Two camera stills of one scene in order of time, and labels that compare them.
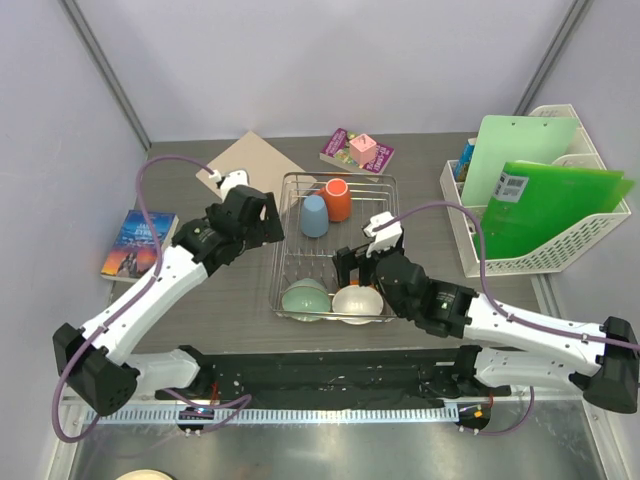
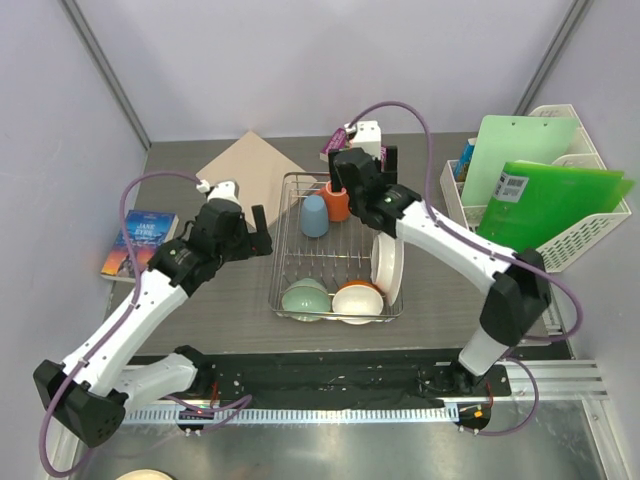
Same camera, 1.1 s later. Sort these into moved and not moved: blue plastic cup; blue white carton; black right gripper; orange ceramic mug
Moved: black right gripper
Not moved: orange ceramic mug; blue plastic cup; blue white carton
